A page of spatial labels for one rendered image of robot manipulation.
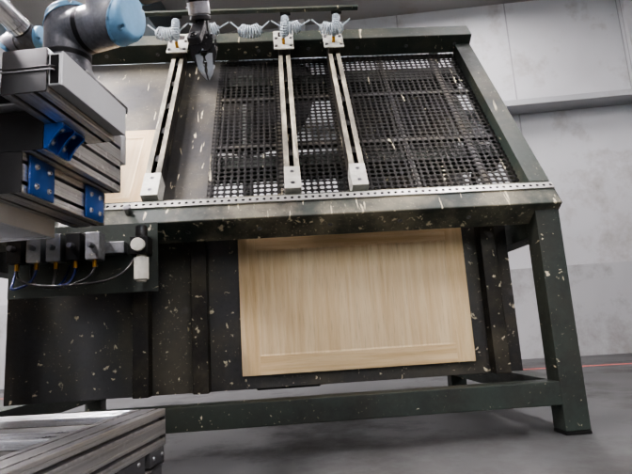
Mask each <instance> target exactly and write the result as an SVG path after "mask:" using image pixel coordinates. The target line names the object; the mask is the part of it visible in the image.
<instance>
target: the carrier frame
mask: <svg viewBox="0 0 632 474"><path fill-rule="evenodd" d="M461 232H462V241H463V249H464V258H465V266H466V282H467V290H468V298H469V306H470V315H471V323H472V331H473V339H474V348H475V357H476V361H467V362H452V363H438V364H424V365H410V366H397V367H383V368H368V369H354V370H340V371H314V372H299V373H285V374H271V375H257V376H244V377H243V368H242V342H241V315H240V289H239V263H238V240H225V241H207V242H190V243H172V244H158V284H159V291H157V292H126V293H109V294H92V295H76V296H60V297H44V298H28V299H12V300H8V318H7V340H6V363H5V384H4V406H2V407H0V417H13V416H31V415H49V414H66V413H62V412H64V411H67V410H70V409H73V408H75V407H78V406H81V405H85V411H82V412H68V413H84V412H102V411H119V410H137V409H156V408H165V409H166V434H175V433H188V432H201V431H214V430H227V429H240V428H253V427H266V426H279V425H292V424H305V423H318V422H331V421H344V420H357V419H382V418H396V417H408V416H421V415H434V414H448V413H460V412H473V411H486V410H499V409H513V408H525V407H538V406H551V410H552V417H553V423H554V431H556V432H558V433H561V434H563V435H588V434H592V433H593V432H592V430H591V422H590V416H589V409H588V403H587V397H586V390H585V384H584V377H583V371H582V365H581V358H580V352H579V346H578V339H577V328H576V321H575V315H574V309H573V302H572V295H571V290H570V283H569V276H568V271H567V264H566V258H565V252H564V245H563V239H562V232H561V221H560V214H559V209H549V210H535V211H534V213H533V216H532V218H531V220H530V222H529V224H521V225H505V226H486V227H468V228H461ZM525 245H529V252H530V258H531V266H532V273H533V279H534V286H535V293H536V300H537V307H538V314H539V321H540V327H541V334H542V342H543V348H544V355H545V368H546V373H542V372H537V371H526V370H523V366H522V358H521V351H520V344H519V337H518V329H517V322H516V315H515V307H514V294H513V286H512V279H511V272H510V264H509V257H508V252H510V251H513V250H516V249H517V248H520V247H522V246H525ZM434 376H448V385H447V386H444V387H419V388H405V389H392V390H378V391H364V392H351V393H338V394H324V395H310V396H297V397H283V398H270V399H257V400H242V401H229V402H216V403H189V404H176V405H163V406H149V407H136V408H122V409H108V410H106V399H119V398H133V399H142V398H149V397H151V396H160V395H174V394H187V393H193V394H194V395H197V394H209V393H210V392H215V391H229V390H242V389H257V390H265V389H279V388H293V387H319V386H320V385H324V384H337V383H352V382H365V381H379V380H392V379H406V378H420V377H434ZM466 379H468V380H472V381H475V382H479V383H482V384H472V385H468V384H467V383H466Z"/></svg>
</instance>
